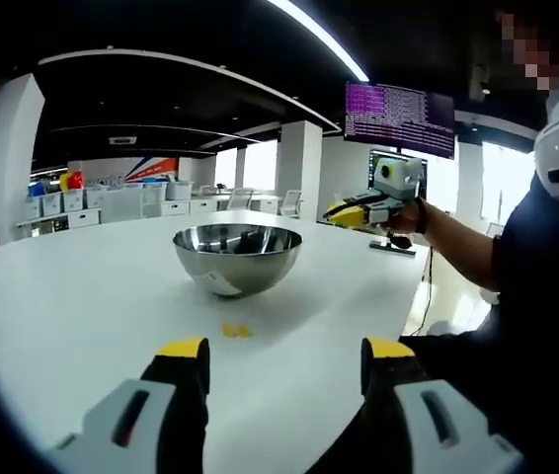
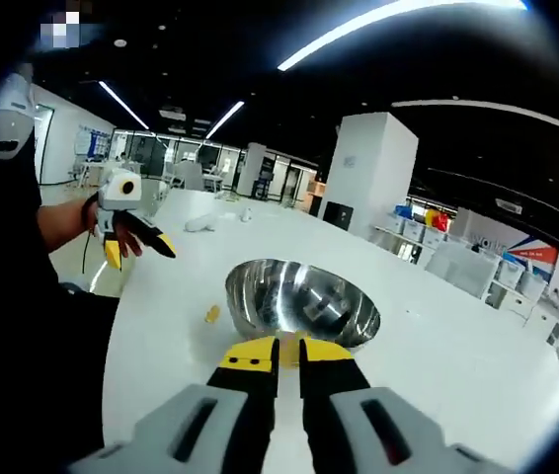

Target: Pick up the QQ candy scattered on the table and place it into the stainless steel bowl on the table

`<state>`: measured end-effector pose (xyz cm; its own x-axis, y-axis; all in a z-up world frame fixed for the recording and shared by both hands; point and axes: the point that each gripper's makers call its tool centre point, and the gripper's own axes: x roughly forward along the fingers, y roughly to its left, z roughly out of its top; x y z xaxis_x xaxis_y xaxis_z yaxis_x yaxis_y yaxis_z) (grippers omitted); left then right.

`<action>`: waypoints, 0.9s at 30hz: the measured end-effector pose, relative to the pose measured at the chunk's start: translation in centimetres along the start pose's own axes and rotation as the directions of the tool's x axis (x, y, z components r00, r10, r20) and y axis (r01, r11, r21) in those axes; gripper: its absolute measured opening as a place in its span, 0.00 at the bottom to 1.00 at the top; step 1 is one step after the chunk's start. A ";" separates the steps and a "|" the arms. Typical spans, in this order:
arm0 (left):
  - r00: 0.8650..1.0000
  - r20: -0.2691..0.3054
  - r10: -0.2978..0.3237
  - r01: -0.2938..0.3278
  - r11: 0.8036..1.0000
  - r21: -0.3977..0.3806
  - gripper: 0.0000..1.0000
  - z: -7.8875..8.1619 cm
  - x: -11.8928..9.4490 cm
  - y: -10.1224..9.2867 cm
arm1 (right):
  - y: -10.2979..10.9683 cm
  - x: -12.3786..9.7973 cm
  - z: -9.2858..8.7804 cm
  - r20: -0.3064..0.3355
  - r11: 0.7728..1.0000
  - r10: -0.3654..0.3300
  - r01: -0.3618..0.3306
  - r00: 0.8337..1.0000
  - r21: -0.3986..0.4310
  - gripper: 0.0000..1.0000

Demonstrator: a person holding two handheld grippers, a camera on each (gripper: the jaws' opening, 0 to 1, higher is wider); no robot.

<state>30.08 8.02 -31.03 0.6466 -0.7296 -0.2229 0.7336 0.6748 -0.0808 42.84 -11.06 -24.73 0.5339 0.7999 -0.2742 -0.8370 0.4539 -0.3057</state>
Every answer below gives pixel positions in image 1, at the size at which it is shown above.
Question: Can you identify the curved ceiling strip light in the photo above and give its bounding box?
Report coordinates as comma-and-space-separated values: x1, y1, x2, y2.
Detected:
267, 0, 370, 83

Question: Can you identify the black monitor stand base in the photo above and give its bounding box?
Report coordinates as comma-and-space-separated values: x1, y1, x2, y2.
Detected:
367, 239, 418, 257

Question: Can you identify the white shelf unit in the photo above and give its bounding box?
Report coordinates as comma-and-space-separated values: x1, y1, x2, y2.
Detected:
16, 180, 285, 231

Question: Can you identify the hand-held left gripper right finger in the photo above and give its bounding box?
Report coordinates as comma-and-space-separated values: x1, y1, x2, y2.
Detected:
359, 337, 525, 474

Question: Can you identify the red blue wall banner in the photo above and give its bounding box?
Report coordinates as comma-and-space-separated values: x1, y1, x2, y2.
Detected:
120, 156, 180, 185

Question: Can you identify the white ribbed box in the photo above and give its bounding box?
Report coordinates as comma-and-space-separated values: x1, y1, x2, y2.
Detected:
99, 187, 145, 221

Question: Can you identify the row of white storage boxes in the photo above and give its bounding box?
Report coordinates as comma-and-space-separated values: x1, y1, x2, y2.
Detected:
25, 180, 197, 218

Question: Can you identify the white table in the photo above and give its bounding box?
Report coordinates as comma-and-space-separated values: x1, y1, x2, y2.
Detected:
0, 209, 434, 474

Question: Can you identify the monitor with purple text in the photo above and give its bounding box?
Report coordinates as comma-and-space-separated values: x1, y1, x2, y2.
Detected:
344, 81, 457, 160

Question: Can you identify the person in dark shirt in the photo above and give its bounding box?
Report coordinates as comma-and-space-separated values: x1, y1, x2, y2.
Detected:
303, 162, 559, 474

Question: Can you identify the person's right hand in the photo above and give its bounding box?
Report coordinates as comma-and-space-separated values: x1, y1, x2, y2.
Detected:
383, 197, 422, 236

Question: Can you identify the white shoe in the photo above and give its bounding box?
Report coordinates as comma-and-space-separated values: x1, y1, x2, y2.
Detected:
427, 319, 458, 337

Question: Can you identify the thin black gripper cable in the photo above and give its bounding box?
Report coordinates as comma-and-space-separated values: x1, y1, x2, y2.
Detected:
420, 236, 435, 332

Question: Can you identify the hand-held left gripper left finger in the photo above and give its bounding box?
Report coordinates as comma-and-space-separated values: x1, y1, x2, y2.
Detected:
46, 337, 211, 474

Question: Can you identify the large white square pillar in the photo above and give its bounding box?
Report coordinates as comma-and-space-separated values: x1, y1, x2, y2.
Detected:
0, 73, 46, 256

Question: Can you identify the white office chair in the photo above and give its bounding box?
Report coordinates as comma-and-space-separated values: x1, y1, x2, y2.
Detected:
227, 187, 256, 211
278, 190, 305, 218

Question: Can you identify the stainless steel bowl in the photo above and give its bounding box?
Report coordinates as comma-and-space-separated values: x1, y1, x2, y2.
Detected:
172, 223, 304, 298

